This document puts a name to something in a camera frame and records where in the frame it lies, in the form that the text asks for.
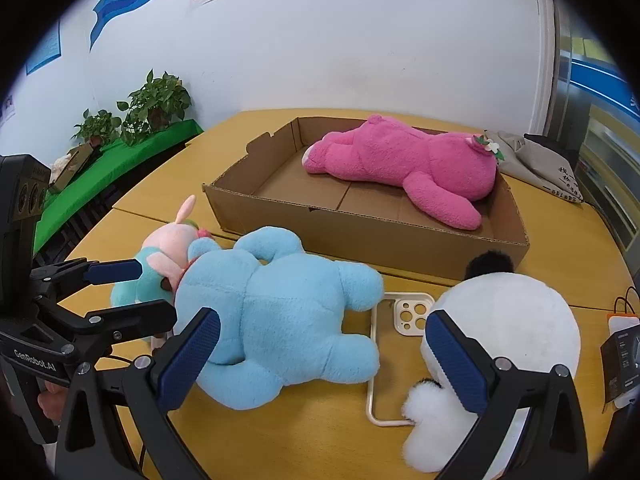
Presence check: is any pink pig plush toy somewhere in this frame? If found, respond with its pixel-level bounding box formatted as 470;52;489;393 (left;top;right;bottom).
111;195;209;307

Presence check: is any light blue plush toy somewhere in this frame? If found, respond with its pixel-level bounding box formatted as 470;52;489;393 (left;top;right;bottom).
174;226;384;411

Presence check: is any pink plush bear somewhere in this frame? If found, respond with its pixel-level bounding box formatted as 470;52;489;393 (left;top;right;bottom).
302;115;503;231

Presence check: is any person's left hand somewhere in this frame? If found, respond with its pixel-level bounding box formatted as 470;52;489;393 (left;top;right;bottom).
38;382;68;422

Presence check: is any small cardboard box on green table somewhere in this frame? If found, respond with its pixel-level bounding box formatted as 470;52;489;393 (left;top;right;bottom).
49;143;94;194

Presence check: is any black and white product box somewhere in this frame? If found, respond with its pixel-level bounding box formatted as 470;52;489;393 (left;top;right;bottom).
600;314;639;410

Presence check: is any green cloth covered table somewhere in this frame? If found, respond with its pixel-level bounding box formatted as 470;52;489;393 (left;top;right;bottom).
34;119;203;252

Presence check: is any green potted plant small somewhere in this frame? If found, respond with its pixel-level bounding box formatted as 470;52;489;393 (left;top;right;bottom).
73;108;122;148

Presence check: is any beige phone case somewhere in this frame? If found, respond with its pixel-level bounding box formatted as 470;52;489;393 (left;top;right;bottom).
366;292;435;427

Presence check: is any green potted plant large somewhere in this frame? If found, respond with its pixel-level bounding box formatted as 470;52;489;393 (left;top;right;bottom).
116;70;192;145

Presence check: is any brown cardboard box tray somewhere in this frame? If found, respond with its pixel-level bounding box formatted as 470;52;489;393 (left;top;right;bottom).
203;112;529;280

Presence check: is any grey canvas tote bag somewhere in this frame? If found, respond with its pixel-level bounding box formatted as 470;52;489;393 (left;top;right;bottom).
485;130;584;204

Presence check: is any blue framed wall poster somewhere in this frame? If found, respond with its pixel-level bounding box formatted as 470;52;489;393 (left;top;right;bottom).
25;21;62;75

